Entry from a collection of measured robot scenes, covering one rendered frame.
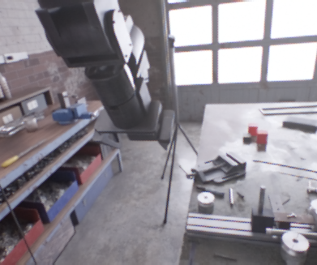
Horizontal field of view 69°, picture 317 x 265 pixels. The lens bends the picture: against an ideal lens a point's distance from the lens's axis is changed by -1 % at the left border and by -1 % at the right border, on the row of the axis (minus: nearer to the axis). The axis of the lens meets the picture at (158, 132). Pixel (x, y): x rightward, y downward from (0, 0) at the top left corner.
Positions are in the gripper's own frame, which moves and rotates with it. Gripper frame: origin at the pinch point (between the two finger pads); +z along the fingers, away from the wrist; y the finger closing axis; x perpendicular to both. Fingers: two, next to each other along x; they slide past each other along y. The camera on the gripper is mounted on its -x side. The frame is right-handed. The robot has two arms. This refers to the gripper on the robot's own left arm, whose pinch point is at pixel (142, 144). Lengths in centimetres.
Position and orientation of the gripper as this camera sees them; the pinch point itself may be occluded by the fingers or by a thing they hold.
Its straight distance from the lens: 46.2
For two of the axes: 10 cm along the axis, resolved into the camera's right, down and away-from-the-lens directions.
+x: -1.5, 8.2, -5.6
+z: 2.0, 5.8, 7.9
